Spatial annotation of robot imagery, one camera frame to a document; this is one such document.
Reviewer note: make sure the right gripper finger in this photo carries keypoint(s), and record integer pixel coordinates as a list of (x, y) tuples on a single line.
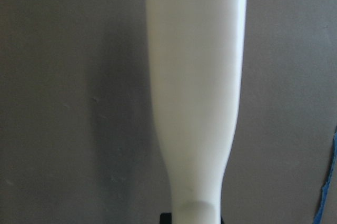
[(165, 218)]

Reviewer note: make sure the white hand brush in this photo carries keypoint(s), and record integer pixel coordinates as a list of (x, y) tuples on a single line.
[(195, 52)]

